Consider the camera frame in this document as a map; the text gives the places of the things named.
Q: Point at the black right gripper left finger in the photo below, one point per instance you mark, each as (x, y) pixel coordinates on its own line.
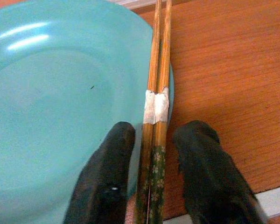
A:
(105, 177)

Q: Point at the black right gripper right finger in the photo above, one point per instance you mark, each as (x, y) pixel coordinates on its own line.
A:
(212, 182)

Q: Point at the white tape band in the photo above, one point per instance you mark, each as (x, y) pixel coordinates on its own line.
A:
(156, 107)

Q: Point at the teal plate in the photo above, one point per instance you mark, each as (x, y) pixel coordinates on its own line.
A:
(49, 105)

